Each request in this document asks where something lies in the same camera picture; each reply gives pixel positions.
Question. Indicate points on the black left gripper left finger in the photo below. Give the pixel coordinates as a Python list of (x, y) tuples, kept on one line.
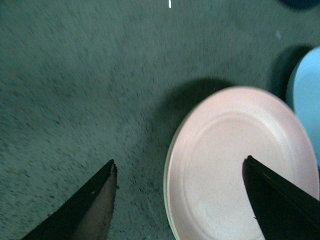
[(87, 214)]

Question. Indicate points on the blue saucepan with handle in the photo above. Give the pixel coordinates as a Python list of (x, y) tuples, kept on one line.
[(301, 4)]

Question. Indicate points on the pink plate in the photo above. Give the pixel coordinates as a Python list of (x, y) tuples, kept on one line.
[(207, 195)]

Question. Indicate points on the cream plate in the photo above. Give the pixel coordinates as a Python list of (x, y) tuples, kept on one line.
[(166, 170)]

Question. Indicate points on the light blue plate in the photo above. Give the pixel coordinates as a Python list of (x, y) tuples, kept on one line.
[(303, 96)]

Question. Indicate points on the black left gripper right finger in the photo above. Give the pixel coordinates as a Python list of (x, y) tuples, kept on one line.
[(283, 210)]

